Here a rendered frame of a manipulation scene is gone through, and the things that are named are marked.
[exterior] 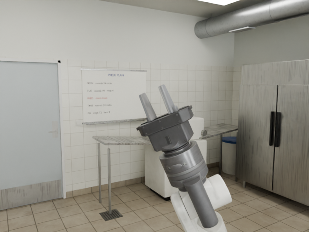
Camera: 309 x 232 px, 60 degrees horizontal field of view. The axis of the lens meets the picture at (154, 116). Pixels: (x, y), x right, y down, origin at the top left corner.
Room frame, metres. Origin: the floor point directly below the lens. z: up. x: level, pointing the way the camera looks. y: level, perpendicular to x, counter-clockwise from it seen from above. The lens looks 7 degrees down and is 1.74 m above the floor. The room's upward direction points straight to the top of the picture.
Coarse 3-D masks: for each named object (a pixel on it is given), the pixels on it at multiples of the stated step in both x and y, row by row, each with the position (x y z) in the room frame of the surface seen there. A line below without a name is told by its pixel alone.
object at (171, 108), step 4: (160, 88) 0.55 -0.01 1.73; (164, 88) 0.55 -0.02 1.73; (160, 92) 0.55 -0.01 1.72; (164, 92) 0.55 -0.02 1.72; (164, 96) 0.54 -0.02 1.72; (168, 96) 0.56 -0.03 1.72; (164, 100) 0.54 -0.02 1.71; (168, 100) 0.55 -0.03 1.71; (168, 104) 0.54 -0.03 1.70; (172, 104) 0.56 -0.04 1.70; (168, 108) 0.54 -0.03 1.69; (172, 108) 0.55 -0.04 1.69; (176, 108) 0.55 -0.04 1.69; (168, 112) 0.54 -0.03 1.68; (172, 112) 0.54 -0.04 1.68
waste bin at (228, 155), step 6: (222, 138) 5.27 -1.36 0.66; (228, 138) 5.27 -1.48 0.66; (234, 138) 5.27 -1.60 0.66; (222, 144) 5.16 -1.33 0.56; (228, 144) 5.01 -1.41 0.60; (234, 144) 4.96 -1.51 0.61; (222, 150) 5.17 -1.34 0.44; (228, 150) 5.02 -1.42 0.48; (234, 150) 4.96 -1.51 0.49; (222, 156) 5.18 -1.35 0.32; (228, 156) 5.02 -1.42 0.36; (234, 156) 4.97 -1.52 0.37; (222, 162) 5.19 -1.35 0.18; (228, 162) 5.03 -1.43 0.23; (234, 162) 4.98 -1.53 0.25; (222, 168) 5.21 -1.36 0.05; (228, 168) 5.04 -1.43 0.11; (234, 168) 4.98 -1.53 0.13; (234, 174) 4.99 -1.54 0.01
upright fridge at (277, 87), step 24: (264, 72) 4.03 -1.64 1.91; (288, 72) 3.70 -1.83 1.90; (240, 96) 4.35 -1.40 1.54; (264, 96) 3.96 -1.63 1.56; (288, 96) 3.63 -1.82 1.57; (240, 120) 4.33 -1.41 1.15; (264, 120) 3.94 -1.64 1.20; (288, 120) 3.62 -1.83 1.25; (240, 144) 4.31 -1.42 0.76; (264, 144) 3.92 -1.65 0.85; (288, 144) 3.60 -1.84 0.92; (240, 168) 4.30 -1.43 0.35; (264, 168) 3.91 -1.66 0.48; (288, 168) 3.58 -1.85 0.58; (288, 192) 3.56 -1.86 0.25
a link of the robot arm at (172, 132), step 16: (176, 112) 0.53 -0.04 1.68; (192, 112) 0.55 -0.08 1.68; (144, 128) 0.55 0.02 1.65; (160, 128) 0.54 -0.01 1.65; (176, 128) 0.53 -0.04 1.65; (160, 144) 0.55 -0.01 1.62; (176, 144) 0.53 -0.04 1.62; (192, 144) 0.55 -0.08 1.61; (160, 160) 0.55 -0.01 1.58; (176, 160) 0.52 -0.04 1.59; (192, 160) 0.52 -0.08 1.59
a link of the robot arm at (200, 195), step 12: (204, 168) 0.54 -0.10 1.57; (180, 180) 0.52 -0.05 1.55; (192, 180) 0.51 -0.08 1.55; (204, 180) 0.54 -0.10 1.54; (216, 180) 0.55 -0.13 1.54; (180, 192) 0.55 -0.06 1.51; (192, 192) 0.50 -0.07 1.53; (204, 192) 0.50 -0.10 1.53; (216, 192) 0.53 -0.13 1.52; (228, 192) 0.53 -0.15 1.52; (192, 204) 0.53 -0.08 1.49; (204, 204) 0.49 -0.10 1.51; (216, 204) 0.53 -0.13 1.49; (192, 216) 0.53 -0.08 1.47; (204, 216) 0.49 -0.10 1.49; (216, 216) 0.50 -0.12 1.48
